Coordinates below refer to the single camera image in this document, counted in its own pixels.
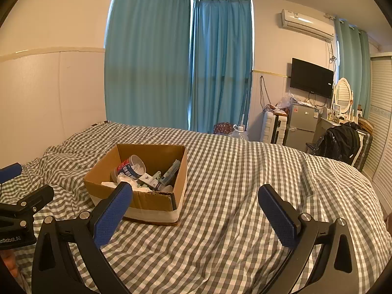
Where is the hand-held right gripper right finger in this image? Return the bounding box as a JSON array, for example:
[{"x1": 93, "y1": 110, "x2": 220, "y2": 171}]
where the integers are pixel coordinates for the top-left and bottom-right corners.
[{"x1": 258, "y1": 184, "x2": 359, "y2": 294}]

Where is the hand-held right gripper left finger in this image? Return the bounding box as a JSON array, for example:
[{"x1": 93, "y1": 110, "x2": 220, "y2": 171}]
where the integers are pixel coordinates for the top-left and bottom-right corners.
[{"x1": 31, "y1": 181, "x2": 134, "y2": 294}]

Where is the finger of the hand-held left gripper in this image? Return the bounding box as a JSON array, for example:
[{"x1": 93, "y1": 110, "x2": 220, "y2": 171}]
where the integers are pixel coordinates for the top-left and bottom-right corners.
[
  {"x1": 0, "y1": 163, "x2": 23, "y2": 185},
  {"x1": 0, "y1": 184, "x2": 55, "y2": 221}
]

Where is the cardboard box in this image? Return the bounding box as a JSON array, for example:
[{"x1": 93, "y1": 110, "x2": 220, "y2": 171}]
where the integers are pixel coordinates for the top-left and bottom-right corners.
[{"x1": 83, "y1": 143, "x2": 188, "y2": 226}]

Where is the round tub with blue label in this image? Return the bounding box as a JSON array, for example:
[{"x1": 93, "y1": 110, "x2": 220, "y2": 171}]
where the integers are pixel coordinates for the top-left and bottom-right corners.
[{"x1": 111, "y1": 155, "x2": 147, "y2": 183}]

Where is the small white labelled bottle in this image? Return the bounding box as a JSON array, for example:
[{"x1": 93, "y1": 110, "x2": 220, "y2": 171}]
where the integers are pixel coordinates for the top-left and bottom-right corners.
[{"x1": 139, "y1": 173, "x2": 165, "y2": 191}]

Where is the white tube with blue print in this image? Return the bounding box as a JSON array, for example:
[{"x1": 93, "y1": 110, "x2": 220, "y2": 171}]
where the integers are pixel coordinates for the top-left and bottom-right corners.
[{"x1": 162, "y1": 159, "x2": 182, "y2": 186}]

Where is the person's left hand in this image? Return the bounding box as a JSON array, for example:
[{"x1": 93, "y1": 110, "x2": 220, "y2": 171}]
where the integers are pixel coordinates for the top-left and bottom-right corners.
[{"x1": 0, "y1": 249, "x2": 19, "y2": 279}]

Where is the grey checkered blanket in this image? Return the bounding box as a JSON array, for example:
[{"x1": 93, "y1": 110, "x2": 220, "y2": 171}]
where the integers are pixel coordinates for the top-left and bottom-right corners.
[{"x1": 0, "y1": 121, "x2": 390, "y2": 294}]

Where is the white hard suitcase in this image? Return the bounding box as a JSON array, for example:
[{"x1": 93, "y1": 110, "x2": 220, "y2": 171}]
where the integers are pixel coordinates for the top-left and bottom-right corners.
[{"x1": 260, "y1": 110, "x2": 288, "y2": 146}]

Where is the clear water bottle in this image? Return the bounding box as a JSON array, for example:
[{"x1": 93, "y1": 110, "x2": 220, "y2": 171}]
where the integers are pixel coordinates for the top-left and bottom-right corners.
[{"x1": 230, "y1": 124, "x2": 249, "y2": 140}]

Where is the grey small fridge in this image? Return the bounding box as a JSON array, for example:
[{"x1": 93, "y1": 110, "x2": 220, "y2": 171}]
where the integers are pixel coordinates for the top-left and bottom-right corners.
[{"x1": 283, "y1": 102, "x2": 319, "y2": 153}]

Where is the black backpack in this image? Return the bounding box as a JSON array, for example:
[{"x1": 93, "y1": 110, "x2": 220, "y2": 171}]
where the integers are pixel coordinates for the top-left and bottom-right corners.
[{"x1": 315, "y1": 122, "x2": 361, "y2": 162}]

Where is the dark patterned bag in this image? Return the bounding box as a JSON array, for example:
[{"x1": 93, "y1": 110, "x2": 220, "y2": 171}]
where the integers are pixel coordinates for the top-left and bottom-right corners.
[{"x1": 213, "y1": 122, "x2": 235, "y2": 135}]

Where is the white dressing table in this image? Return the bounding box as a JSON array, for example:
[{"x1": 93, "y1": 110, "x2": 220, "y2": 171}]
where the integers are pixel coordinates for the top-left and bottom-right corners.
[{"x1": 318, "y1": 115, "x2": 368, "y2": 136}]

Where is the grey hard suitcase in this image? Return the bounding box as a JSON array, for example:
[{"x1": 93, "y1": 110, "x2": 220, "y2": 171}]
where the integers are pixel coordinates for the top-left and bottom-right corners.
[{"x1": 352, "y1": 129, "x2": 373, "y2": 172}]

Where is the clear plastic bag on fridge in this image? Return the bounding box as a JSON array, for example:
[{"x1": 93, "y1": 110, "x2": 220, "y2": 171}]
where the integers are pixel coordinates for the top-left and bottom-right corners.
[{"x1": 277, "y1": 92, "x2": 296, "y2": 110}]

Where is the white louvred wardrobe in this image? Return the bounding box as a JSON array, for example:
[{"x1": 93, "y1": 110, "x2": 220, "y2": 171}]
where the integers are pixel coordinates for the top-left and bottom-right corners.
[{"x1": 361, "y1": 55, "x2": 392, "y2": 191}]

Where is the white oval mirror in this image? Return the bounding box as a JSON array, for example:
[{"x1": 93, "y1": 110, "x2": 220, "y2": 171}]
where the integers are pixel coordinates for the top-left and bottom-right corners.
[{"x1": 333, "y1": 78, "x2": 351, "y2": 113}]

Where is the narrow teal curtain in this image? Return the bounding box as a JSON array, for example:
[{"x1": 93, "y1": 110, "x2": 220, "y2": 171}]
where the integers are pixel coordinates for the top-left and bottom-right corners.
[{"x1": 188, "y1": 0, "x2": 255, "y2": 134}]

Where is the wide teal curtain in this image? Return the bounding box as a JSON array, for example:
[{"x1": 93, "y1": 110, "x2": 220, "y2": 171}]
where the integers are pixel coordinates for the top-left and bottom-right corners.
[{"x1": 104, "y1": 0, "x2": 192, "y2": 130}]

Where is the light teal curtain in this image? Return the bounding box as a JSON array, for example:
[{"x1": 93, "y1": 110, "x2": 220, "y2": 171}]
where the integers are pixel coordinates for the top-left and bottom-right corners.
[{"x1": 334, "y1": 17, "x2": 371, "y2": 115}]

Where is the white air conditioner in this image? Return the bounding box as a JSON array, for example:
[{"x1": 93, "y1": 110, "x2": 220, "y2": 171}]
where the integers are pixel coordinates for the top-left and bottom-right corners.
[{"x1": 280, "y1": 9, "x2": 334, "y2": 43}]

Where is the black wall cable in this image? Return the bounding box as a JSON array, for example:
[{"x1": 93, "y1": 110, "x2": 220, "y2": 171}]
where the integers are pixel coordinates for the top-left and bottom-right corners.
[{"x1": 260, "y1": 75, "x2": 274, "y2": 111}]

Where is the black wall television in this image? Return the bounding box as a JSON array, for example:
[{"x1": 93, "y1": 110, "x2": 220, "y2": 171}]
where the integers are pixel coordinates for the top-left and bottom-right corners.
[{"x1": 290, "y1": 58, "x2": 334, "y2": 99}]

